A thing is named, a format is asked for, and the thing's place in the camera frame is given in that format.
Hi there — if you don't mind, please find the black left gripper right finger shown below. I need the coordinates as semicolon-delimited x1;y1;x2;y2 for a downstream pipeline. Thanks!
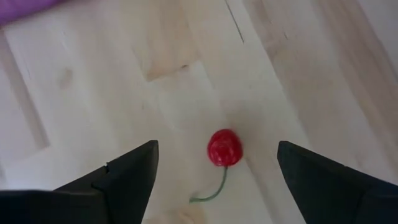
277;140;398;224

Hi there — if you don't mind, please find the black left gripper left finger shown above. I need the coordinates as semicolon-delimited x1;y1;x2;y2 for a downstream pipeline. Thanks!
0;139;160;224

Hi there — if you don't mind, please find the red toy cherry green stem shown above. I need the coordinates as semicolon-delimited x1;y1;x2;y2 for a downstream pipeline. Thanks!
188;128;244;204

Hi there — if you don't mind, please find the purple folded cloth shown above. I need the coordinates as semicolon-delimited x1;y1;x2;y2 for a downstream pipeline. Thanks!
0;0;68;26

